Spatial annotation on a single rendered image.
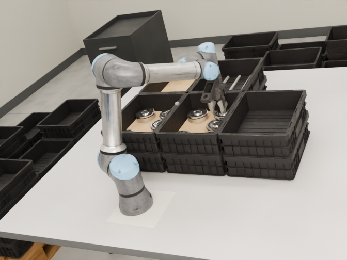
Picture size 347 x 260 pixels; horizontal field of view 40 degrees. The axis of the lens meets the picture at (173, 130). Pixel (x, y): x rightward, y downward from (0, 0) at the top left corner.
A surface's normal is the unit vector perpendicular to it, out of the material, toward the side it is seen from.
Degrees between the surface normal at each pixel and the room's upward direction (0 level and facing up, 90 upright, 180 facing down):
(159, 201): 1
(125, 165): 8
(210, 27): 90
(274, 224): 0
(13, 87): 90
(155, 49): 90
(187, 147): 90
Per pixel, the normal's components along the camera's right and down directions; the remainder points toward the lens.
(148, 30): 0.90, 0.00
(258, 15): -0.38, 0.52
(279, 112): -0.23, -0.85
